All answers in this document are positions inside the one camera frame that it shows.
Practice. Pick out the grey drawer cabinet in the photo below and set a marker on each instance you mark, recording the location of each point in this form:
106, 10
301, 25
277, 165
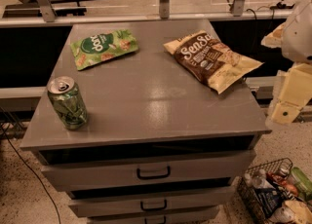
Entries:
145, 105

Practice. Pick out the middle grey drawer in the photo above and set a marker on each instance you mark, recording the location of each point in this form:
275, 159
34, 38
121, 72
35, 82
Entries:
151, 202

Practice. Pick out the clear plastic bottle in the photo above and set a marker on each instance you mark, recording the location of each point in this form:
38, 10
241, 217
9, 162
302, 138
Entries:
258, 180

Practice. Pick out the green snack bag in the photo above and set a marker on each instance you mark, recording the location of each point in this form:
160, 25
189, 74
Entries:
103, 47

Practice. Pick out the bottom grey drawer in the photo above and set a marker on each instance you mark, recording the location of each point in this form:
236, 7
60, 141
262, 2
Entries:
165, 217

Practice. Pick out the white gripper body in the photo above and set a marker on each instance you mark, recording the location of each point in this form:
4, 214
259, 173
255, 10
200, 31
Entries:
298, 36

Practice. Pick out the grey drawer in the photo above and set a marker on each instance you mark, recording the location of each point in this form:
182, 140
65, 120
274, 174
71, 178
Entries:
151, 202
148, 171
165, 217

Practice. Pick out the top grey drawer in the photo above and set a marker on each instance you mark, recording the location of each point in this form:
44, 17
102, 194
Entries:
148, 171

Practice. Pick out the green soda can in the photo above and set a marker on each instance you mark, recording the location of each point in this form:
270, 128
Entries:
64, 94

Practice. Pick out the green bottle in basket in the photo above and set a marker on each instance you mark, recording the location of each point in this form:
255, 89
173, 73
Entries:
302, 183

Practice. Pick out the blue snack bag in basket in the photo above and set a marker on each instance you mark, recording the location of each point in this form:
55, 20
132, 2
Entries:
270, 199

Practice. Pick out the red snack bag in basket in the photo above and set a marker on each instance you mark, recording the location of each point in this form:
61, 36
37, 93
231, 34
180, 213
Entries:
281, 181

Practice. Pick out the brown and cream chip bag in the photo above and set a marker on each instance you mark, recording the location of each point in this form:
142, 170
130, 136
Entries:
210, 61

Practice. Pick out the wire basket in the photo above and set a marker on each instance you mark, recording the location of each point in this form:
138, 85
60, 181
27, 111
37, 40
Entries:
248, 195

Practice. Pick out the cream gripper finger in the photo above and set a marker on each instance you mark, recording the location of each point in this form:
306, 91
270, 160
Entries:
274, 39
295, 94

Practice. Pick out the cream bag in basket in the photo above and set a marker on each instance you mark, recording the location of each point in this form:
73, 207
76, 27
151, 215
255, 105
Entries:
292, 212

